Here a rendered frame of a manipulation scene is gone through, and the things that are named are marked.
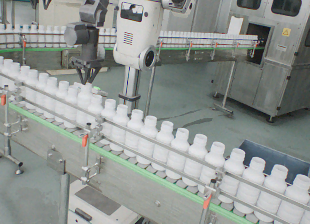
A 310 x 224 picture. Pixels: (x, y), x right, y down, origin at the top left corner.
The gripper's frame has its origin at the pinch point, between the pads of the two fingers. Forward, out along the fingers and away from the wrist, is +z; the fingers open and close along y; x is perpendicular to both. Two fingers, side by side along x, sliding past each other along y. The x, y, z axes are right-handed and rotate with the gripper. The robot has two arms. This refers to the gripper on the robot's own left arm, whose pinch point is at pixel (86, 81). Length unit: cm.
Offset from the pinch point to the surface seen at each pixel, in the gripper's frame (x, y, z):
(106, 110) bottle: -11.8, -1.9, 7.0
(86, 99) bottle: -2.0, -2.0, 5.7
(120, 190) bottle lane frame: -24.9, -5.7, 32.7
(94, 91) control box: 7.0, 12.7, 8.7
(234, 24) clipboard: 65, 391, -5
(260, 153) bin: -60, 59, 29
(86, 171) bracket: -13.3, -11.7, 26.9
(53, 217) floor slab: 52, 35, 120
